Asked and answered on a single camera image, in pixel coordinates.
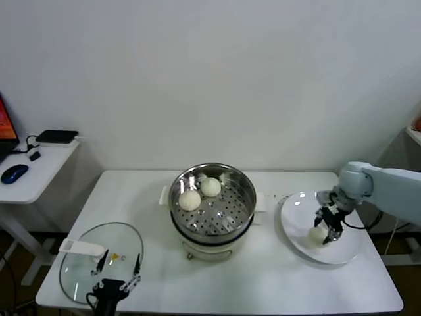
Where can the blue computer mouse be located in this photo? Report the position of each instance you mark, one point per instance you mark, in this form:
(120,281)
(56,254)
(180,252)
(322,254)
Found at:
(14,173)

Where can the white shelf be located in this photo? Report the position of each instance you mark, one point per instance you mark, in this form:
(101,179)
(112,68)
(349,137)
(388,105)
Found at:
(413,135)

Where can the white table base foot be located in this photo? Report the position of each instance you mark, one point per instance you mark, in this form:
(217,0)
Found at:
(403,258)

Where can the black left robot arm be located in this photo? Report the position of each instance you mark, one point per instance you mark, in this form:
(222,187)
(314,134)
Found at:
(104,307)

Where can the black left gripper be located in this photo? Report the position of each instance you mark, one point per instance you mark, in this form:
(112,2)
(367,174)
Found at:
(110,289)

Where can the black laptop with red screen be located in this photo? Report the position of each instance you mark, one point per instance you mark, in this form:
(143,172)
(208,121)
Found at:
(6,126)

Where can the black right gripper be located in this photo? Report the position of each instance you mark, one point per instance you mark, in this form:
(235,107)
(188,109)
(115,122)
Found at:
(333,219)

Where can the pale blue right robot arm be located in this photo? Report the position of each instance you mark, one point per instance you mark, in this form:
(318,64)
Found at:
(388,187)

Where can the flat black box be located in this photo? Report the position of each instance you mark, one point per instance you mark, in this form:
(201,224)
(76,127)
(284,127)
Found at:
(56,135)

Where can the stainless steel steamer basket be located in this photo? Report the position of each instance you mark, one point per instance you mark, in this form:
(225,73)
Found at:
(217,217)

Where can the white oval plate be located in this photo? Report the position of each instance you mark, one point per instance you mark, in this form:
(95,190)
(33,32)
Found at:
(296,217)

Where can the cream electric cooking pot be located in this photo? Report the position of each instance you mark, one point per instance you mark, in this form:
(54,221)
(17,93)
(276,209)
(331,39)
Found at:
(204,247)

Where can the orange object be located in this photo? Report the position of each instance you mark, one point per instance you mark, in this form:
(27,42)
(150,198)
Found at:
(418,124)

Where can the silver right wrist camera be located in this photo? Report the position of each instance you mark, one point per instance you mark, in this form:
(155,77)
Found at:
(324,198)

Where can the white steamed baozi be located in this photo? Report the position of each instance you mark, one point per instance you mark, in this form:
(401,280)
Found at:
(210,187)
(189,200)
(315,237)

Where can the white side table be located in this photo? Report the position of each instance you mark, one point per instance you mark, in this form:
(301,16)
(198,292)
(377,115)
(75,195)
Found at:
(49,171)

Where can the small black adapter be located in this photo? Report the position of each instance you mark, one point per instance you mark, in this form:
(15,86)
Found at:
(34,156)

